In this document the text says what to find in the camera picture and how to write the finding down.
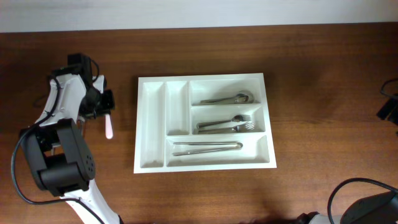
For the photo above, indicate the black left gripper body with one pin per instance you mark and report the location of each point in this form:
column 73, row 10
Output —
column 96, row 103

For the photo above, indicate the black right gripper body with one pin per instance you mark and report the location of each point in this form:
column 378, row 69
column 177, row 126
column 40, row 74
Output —
column 390, row 104

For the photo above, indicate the pink plastic knife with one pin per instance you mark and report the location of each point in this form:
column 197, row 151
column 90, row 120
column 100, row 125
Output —
column 108, row 127

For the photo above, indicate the metal fork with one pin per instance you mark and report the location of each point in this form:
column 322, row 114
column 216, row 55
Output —
column 242, row 128
column 235, row 119

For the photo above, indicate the metal tablespoon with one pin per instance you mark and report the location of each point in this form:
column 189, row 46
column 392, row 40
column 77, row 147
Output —
column 243, row 97
column 219, row 101

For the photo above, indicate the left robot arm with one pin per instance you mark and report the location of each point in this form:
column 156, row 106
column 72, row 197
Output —
column 58, row 156

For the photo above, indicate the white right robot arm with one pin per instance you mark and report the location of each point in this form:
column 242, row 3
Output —
column 379, row 208

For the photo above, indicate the white plastic cutlery tray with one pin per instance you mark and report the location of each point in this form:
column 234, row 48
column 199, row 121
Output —
column 203, row 122

